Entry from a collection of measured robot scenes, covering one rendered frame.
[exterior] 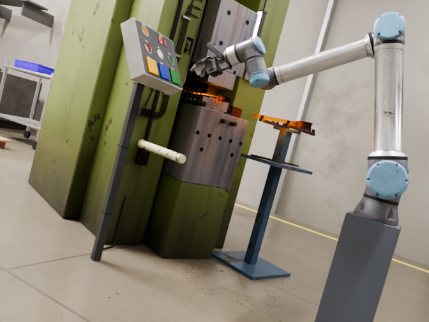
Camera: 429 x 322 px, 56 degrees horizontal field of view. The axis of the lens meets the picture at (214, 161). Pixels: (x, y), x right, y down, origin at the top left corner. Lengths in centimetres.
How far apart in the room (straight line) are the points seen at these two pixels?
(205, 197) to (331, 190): 289
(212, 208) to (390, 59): 136
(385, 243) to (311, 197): 341
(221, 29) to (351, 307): 161
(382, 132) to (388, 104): 11
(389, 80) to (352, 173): 343
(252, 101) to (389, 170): 139
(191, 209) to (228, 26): 110
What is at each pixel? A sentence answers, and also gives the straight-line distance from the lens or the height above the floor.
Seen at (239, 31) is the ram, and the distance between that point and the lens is 256.
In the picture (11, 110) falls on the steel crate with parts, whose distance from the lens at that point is 729.
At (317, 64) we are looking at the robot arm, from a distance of 196.
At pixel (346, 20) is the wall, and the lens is 553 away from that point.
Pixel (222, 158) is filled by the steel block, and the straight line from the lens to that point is 248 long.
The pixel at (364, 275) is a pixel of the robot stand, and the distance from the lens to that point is 189.
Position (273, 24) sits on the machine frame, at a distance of 295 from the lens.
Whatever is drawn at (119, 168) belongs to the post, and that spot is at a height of 49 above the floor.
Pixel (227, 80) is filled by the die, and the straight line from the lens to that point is 251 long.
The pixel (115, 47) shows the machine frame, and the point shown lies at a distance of 276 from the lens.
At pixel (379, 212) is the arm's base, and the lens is 187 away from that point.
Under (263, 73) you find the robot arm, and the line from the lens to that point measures 187.
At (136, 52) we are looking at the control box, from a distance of 193.
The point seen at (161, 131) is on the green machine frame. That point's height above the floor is 72.
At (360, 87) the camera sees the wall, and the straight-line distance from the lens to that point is 525.
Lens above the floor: 78
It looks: 4 degrees down
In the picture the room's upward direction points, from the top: 15 degrees clockwise
